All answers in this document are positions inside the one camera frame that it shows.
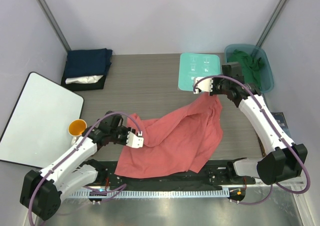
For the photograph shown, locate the green t shirt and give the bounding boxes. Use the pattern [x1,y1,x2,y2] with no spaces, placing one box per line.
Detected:
[227,49,265,88]

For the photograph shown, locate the right aluminium corner post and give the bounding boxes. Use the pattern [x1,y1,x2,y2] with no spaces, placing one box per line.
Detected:
[255,0,289,48]

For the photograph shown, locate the white board black rim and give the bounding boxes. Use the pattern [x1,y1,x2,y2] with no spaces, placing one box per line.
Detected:
[0,72,84,168]

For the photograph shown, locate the navy folded t shirt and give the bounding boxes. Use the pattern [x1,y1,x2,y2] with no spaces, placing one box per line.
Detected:
[63,48,113,78]

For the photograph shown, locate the nineteen eighty-four book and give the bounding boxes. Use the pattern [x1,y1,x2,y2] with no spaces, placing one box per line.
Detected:
[271,112,291,137]

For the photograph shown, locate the pink t shirt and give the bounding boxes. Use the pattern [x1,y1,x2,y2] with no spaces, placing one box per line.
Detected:
[115,94,223,179]

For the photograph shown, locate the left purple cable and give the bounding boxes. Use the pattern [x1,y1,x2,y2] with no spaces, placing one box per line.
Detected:
[27,111,144,226]

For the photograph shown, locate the left aluminium corner post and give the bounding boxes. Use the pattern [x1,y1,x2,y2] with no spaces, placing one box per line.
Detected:
[36,0,71,51]

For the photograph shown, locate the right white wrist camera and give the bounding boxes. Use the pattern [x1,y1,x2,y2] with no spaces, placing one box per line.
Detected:
[193,77,213,94]

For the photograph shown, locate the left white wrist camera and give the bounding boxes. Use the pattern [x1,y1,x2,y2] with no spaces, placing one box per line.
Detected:
[125,132,144,149]

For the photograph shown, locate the white slotted cable duct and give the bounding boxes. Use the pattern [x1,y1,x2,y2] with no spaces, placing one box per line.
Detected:
[68,188,230,200]

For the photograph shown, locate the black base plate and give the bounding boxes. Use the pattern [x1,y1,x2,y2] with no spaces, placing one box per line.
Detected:
[90,160,256,192]

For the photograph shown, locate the white mug orange inside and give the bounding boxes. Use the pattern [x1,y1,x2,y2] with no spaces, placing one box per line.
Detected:
[68,119,87,145]

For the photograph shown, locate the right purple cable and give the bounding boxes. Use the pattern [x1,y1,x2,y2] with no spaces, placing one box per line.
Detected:
[192,75,311,206]

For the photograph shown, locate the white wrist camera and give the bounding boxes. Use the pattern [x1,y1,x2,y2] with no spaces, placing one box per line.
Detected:
[193,77,213,94]
[125,132,144,149]

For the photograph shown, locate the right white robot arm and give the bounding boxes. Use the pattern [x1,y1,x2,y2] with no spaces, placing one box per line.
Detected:
[210,63,308,185]

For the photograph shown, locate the purple cable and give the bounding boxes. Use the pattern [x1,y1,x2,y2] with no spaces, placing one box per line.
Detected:
[27,111,144,226]
[192,75,311,206]

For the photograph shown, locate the teal cutting board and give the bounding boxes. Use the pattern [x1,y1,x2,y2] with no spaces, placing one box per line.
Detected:
[178,53,221,91]

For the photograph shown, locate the teal plastic basin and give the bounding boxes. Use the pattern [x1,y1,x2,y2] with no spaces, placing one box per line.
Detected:
[224,44,274,93]

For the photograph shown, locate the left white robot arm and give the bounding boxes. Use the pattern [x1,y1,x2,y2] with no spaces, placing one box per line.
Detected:
[19,111,144,225]

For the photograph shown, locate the aluminium corner post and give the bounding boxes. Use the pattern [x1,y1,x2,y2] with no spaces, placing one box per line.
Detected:
[36,0,71,51]
[255,0,289,48]

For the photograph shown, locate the black folded t shirt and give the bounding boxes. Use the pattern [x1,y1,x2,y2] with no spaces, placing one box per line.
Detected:
[60,69,108,92]

